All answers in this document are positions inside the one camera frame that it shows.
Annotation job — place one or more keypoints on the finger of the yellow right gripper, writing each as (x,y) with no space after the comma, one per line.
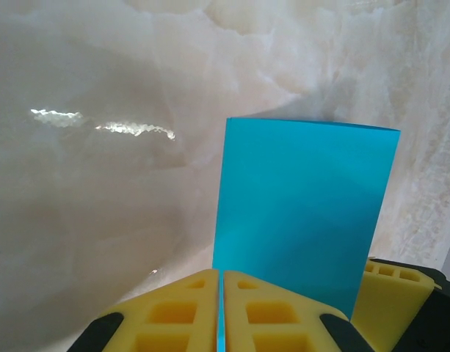
(390,300)

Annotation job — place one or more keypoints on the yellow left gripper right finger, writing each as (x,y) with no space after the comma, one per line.
(276,322)

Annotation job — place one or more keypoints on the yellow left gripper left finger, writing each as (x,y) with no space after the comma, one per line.
(166,319)

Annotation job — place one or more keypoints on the teal cloth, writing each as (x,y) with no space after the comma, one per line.
(301,198)

